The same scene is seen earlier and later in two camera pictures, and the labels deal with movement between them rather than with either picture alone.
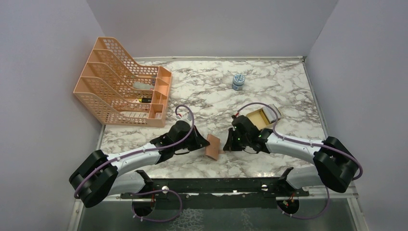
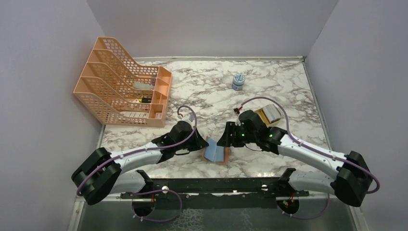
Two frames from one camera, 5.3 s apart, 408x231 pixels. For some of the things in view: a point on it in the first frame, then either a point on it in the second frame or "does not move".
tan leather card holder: x=212 y=150 to x=225 y=155
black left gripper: x=199 y=141 does not move
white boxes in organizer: x=135 y=114 does not move
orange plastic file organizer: x=118 y=92 does not move
